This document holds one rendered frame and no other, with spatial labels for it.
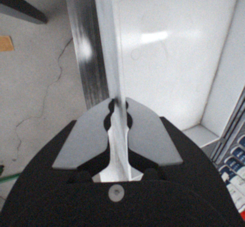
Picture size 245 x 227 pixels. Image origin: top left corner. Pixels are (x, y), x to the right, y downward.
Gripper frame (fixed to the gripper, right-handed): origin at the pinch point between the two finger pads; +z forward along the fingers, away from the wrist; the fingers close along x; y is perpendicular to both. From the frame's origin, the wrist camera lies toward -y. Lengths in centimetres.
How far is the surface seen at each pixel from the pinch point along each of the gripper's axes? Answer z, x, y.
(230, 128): 29, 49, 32
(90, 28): 14.6, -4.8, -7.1
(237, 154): 23, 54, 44
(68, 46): 91, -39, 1
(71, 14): 13.8, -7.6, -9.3
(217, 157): 28, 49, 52
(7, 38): 79, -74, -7
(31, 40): 84, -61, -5
